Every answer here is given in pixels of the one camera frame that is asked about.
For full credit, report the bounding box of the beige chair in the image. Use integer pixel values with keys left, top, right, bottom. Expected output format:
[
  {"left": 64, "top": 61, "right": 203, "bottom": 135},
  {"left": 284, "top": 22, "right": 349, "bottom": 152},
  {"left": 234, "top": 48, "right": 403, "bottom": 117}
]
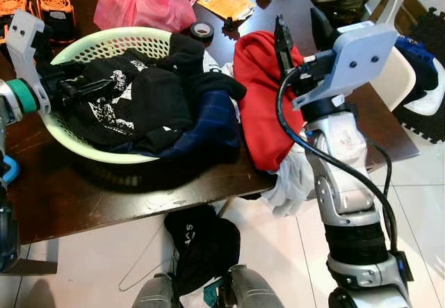
[{"left": 369, "top": 44, "right": 416, "bottom": 112}]

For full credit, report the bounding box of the pale green laundry basket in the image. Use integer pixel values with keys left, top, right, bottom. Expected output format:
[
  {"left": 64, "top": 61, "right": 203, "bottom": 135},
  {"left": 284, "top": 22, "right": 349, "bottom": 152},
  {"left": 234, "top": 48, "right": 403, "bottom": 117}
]
[{"left": 38, "top": 26, "right": 241, "bottom": 166}]

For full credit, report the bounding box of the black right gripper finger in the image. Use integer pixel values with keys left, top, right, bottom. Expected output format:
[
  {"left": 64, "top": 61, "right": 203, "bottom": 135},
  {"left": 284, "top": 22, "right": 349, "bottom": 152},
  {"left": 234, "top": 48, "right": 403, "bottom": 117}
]
[
  {"left": 310, "top": 6, "right": 337, "bottom": 51},
  {"left": 275, "top": 15, "right": 298, "bottom": 70}
]

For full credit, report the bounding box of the orange black box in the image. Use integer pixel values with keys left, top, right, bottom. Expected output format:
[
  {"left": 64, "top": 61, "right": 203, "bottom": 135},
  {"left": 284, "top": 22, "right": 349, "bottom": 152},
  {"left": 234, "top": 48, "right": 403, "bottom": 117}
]
[
  {"left": 0, "top": 0, "right": 32, "bottom": 41},
  {"left": 36, "top": 0, "right": 79, "bottom": 44}
]

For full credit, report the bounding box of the pink plastic bag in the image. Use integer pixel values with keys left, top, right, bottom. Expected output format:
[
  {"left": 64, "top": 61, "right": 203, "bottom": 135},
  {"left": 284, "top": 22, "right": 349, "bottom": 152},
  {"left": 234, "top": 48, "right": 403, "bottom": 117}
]
[{"left": 94, "top": 0, "right": 197, "bottom": 34}]

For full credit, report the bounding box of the black tape roll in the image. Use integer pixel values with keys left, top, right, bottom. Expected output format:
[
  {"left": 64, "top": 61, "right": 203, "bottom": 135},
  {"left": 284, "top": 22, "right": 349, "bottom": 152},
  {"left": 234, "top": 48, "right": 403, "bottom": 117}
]
[{"left": 189, "top": 22, "right": 216, "bottom": 42}]

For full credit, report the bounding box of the plain black garment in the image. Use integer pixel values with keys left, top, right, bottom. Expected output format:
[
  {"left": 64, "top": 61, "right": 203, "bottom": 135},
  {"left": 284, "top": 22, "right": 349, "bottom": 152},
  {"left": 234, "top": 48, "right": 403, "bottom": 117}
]
[{"left": 163, "top": 33, "right": 248, "bottom": 104}]

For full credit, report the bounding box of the white round chair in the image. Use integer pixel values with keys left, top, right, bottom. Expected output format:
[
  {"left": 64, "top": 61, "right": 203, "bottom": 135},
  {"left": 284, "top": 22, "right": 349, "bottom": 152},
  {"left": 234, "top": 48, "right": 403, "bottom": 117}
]
[{"left": 405, "top": 77, "right": 445, "bottom": 117}]

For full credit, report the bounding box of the red garment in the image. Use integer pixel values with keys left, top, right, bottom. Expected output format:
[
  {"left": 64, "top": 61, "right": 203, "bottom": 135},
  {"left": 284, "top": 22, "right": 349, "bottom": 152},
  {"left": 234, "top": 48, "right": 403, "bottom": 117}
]
[{"left": 233, "top": 31, "right": 317, "bottom": 173}]

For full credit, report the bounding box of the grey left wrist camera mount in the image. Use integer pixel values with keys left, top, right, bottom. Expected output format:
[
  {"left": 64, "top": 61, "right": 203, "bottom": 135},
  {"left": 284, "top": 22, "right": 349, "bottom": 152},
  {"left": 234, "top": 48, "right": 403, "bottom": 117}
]
[{"left": 6, "top": 10, "right": 53, "bottom": 114}]

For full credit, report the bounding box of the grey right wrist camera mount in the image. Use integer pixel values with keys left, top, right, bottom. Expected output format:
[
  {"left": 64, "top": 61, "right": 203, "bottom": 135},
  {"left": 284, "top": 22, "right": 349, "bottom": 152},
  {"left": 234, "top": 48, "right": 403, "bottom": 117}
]
[{"left": 291, "top": 22, "right": 399, "bottom": 111}]

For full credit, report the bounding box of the black garment white lettering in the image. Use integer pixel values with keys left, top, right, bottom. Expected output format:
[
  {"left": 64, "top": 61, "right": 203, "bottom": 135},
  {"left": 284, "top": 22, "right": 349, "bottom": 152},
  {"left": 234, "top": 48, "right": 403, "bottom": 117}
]
[{"left": 163, "top": 204, "right": 242, "bottom": 298}]

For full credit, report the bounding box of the navy blue garment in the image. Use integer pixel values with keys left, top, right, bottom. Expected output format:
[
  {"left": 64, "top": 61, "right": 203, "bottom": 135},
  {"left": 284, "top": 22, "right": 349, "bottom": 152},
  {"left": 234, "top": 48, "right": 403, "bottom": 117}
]
[{"left": 111, "top": 89, "right": 242, "bottom": 161}]

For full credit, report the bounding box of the black t-shirt white print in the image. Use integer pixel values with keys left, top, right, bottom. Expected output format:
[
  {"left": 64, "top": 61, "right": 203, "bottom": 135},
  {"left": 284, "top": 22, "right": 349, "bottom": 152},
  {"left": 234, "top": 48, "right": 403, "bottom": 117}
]
[{"left": 66, "top": 49, "right": 197, "bottom": 150}]

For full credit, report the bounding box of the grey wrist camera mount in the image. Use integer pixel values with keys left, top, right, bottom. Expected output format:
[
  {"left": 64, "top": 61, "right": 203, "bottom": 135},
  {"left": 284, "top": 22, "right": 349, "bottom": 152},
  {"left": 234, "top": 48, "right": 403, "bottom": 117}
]
[
  {"left": 291, "top": 22, "right": 399, "bottom": 111},
  {"left": 6, "top": 10, "right": 53, "bottom": 114}
]

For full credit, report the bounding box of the orange paper packet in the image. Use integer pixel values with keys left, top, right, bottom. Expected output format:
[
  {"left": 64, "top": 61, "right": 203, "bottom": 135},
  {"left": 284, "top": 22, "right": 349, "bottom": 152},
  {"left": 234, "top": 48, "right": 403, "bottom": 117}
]
[{"left": 197, "top": 0, "right": 257, "bottom": 22}]

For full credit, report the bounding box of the blue black garment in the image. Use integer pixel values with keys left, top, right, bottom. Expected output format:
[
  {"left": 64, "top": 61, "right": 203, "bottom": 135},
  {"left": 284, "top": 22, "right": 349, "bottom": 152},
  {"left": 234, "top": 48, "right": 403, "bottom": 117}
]
[{"left": 396, "top": 35, "right": 440, "bottom": 95}]

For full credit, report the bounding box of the brown wooden board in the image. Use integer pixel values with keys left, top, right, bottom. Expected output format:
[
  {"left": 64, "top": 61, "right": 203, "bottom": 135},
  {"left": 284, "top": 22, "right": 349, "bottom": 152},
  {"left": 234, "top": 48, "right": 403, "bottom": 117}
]
[{"left": 381, "top": 0, "right": 428, "bottom": 38}]

